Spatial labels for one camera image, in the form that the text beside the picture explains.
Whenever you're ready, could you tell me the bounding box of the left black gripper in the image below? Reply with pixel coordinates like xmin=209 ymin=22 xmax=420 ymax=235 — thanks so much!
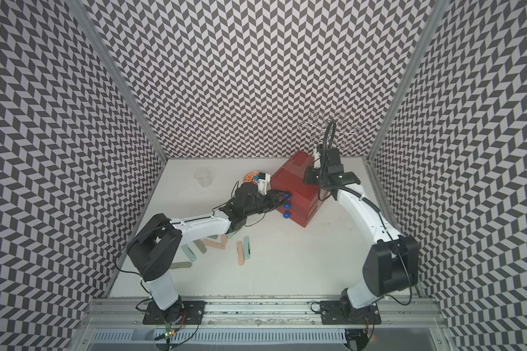
xmin=244 ymin=189 xmax=292 ymax=217

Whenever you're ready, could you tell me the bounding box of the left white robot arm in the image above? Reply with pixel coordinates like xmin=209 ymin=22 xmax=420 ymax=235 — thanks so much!
xmin=126 ymin=183 xmax=291 ymax=312

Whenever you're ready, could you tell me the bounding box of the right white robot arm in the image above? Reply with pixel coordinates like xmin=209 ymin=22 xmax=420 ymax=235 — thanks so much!
xmin=303 ymin=146 xmax=420 ymax=309

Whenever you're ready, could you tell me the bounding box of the red drawer cabinet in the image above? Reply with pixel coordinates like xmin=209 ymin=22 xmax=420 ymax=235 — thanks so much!
xmin=271 ymin=151 xmax=321 ymax=228

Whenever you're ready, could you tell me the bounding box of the orange fruit knife right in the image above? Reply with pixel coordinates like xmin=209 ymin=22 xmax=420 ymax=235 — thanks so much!
xmin=236 ymin=241 xmax=245 ymax=266

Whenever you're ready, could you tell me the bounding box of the orange fruit knife middle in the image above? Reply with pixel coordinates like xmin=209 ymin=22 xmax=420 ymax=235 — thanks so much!
xmin=202 ymin=239 xmax=225 ymax=250

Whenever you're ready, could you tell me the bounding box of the orange patterned bowl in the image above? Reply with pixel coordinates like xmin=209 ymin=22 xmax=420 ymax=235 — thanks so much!
xmin=243 ymin=171 xmax=260 ymax=183

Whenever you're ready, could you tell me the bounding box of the clear plastic cup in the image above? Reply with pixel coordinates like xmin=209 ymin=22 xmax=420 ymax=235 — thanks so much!
xmin=195 ymin=168 xmax=213 ymax=187

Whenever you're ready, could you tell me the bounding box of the olive green knife middle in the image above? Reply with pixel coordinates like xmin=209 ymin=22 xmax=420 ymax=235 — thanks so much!
xmin=193 ymin=239 xmax=207 ymax=254

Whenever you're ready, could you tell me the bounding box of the olive green knife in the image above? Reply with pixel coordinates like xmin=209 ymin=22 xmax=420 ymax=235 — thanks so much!
xmin=170 ymin=262 xmax=193 ymax=269
xmin=193 ymin=239 xmax=207 ymax=254

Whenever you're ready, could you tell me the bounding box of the olive green knife lower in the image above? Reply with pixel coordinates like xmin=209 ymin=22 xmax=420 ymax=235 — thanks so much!
xmin=170 ymin=262 xmax=193 ymax=269

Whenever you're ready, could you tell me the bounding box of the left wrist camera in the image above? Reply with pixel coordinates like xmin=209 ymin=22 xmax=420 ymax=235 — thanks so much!
xmin=253 ymin=172 xmax=271 ymax=195

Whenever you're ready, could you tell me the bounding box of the chrome wire rack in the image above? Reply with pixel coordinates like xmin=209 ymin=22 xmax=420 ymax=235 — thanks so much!
xmin=298 ymin=111 xmax=361 ymax=154

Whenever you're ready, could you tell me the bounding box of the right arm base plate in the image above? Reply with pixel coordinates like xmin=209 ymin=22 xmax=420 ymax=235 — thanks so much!
xmin=319 ymin=300 xmax=381 ymax=326

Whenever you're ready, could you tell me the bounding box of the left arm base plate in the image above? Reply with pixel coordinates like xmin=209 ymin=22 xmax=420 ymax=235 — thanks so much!
xmin=143 ymin=300 xmax=206 ymax=326

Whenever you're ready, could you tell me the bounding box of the aluminium front rail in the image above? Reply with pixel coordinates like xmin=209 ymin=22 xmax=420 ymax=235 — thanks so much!
xmin=69 ymin=296 xmax=455 ymax=350

